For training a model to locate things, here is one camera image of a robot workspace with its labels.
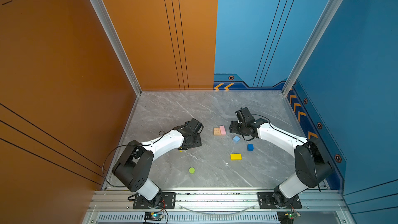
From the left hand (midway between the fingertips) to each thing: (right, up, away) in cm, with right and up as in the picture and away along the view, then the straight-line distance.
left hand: (197, 141), depth 90 cm
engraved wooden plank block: (+12, +4, +7) cm, 15 cm away
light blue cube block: (+24, +1, +2) cm, 24 cm away
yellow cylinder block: (-7, 0, -17) cm, 18 cm away
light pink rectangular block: (+16, +6, +7) cm, 18 cm away
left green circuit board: (-19, -30, -19) cm, 40 cm away
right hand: (+21, +8, +1) cm, 22 cm away
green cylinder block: (-2, -13, -8) cm, 16 cm away
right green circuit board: (+42, -31, -19) cm, 55 cm away
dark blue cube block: (+32, -4, +1) cm, 32 cm away
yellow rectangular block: (+22, -8, -3) cm, 24 cm away
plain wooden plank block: (+12, +6, +8) cm, 16 cm away
